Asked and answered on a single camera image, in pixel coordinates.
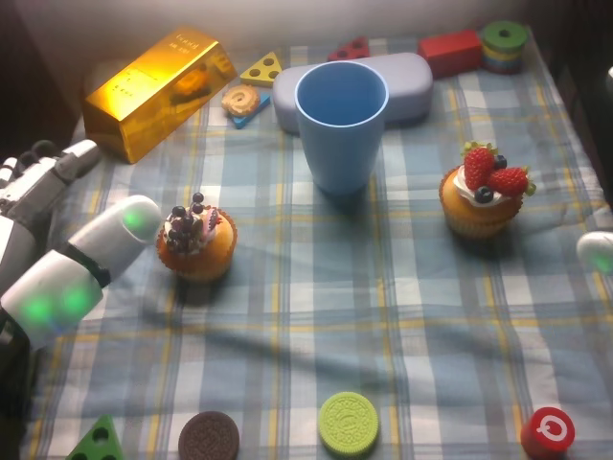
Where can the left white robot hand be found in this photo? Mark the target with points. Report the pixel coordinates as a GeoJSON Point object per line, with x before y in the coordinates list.
{"type": "Point", "coordinates": [48, 297]}

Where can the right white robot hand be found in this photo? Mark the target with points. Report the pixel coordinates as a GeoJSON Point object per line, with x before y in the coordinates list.
{"type": "Point", "coordinates": [598, 249]}

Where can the strawberry topped cupcake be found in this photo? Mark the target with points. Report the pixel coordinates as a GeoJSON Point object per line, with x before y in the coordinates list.
{"type": "Point", "coordinates": [474, 215]}

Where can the dark berry topped cupcake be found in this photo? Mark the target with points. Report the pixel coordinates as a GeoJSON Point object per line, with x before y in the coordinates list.
{"type": "Point", "coordinates": [211, 249]}

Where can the blue plastic cup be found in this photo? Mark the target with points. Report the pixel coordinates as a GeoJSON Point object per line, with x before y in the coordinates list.
{"type": "Point", "coordinates": [342, 148]}

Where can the green triangle block with holes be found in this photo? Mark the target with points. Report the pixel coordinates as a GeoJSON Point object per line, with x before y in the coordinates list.
{"type": "Point", "coordinates": [111, 443]}

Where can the red cylinder with white print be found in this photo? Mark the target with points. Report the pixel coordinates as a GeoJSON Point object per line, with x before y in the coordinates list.
{"type": "Point", "coordinates": [546, 431]}

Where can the brown sandwich cookie toy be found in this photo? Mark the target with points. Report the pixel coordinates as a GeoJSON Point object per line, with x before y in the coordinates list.
{"type": "Point", "coordinates": [208, 436]}

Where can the gold bar toy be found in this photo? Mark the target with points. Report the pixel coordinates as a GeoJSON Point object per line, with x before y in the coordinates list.
{"type": "Point", "coordinates": [143, 96]}

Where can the red rectangular block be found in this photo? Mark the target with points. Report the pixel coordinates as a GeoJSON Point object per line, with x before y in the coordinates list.
{"type": "Point", "coordinates": [450, 52]}

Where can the lavender glasses case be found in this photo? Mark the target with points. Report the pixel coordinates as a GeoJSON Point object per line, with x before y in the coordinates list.
{"type": "Point", "coordinates": [407, 91]}

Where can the blue plaid tablecloth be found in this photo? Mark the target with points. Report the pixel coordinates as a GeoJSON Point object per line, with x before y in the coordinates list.
{"type": "Point", "coordinates": [335, 311]}

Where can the beige swirl biscuit toy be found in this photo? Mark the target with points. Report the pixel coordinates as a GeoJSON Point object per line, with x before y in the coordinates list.
{"type": "Point", "coordinates": [239, 99]}

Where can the green sandwich cookie toy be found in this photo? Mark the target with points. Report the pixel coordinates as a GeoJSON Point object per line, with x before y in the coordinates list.
{"type": "Point", "coordinates": [348, 424]}

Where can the yellow triangle block with holes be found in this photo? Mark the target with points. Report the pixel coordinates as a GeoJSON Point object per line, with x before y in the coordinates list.
{"type": "Point", "coordinates": [264, 68]}

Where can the red triangle block with holes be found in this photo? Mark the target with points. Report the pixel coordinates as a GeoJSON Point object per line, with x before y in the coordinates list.
{"type": "Point", "coordinates": [352, 52]}

